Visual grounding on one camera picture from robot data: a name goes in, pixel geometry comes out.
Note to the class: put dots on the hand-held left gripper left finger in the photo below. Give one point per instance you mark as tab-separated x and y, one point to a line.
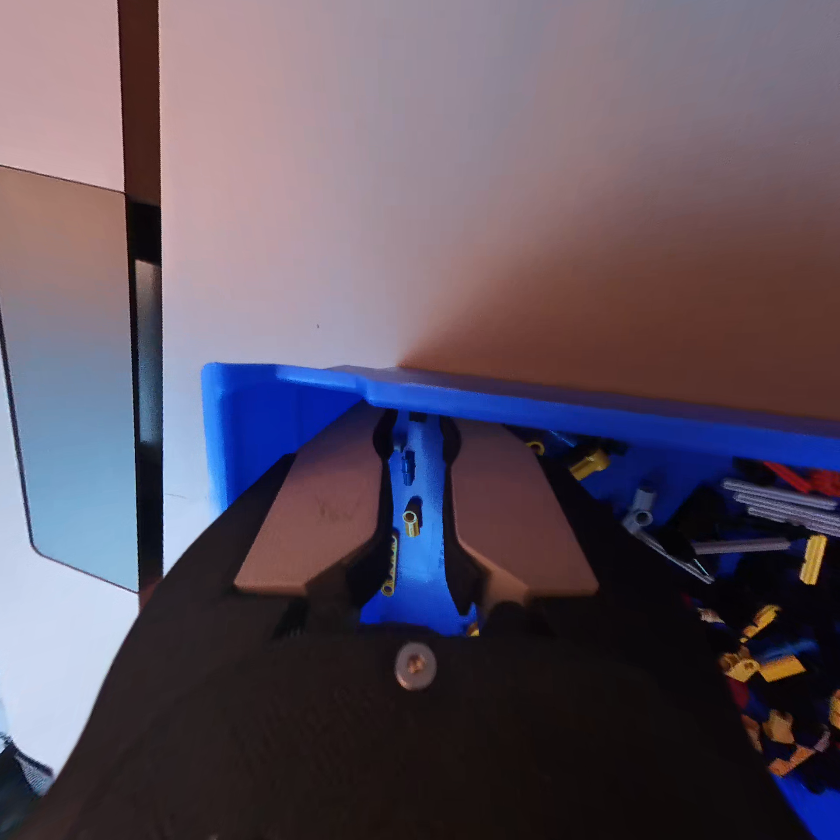
321	505

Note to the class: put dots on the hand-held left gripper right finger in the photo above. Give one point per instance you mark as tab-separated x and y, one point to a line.
512	512

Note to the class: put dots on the yellow lego tube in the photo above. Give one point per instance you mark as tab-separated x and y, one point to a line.
411	523

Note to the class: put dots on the yellow lego beam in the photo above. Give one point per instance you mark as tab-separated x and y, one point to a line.
391	564

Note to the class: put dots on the blue lego pin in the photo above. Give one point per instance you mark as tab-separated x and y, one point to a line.
407	466

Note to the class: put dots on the blue plastic bin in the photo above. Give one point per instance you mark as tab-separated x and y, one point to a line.
459	394

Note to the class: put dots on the pile of lego pieces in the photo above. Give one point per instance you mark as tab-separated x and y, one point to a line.
774	512

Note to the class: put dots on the grey desk cover plate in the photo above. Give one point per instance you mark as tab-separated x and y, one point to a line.
72	367

